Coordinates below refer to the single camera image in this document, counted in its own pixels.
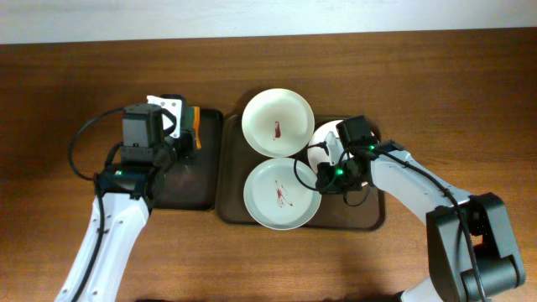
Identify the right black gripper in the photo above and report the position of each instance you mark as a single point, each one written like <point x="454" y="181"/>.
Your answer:
<point x="325" y="177"/>

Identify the white plate with red sauce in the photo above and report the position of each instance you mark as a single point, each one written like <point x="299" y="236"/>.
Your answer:
<point x="357" y="139"/>

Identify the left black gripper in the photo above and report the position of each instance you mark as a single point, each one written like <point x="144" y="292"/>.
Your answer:
<point x="185" y="140"/>

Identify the orange green scrub sponge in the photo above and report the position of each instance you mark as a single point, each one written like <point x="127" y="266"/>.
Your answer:
<point x="195" y="117"/>

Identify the small black water tray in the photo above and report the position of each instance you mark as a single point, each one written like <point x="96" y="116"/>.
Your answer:
<point x="191" y="183"/>

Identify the light blue stained plate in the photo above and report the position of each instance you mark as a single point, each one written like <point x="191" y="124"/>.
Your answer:
<point x="278" y="195"/>

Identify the cream plate with red stain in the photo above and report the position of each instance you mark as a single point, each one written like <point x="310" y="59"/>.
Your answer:
<point x="278" y="122"/>

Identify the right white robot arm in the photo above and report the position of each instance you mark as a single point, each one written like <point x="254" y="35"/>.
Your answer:
<point x="472" y="250"/>

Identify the large brown serving tray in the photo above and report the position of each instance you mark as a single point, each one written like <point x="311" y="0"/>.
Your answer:
<point x="362" y="211"/>

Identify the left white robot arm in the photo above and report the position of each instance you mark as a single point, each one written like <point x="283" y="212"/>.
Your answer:
<point x="157" y="134"/>

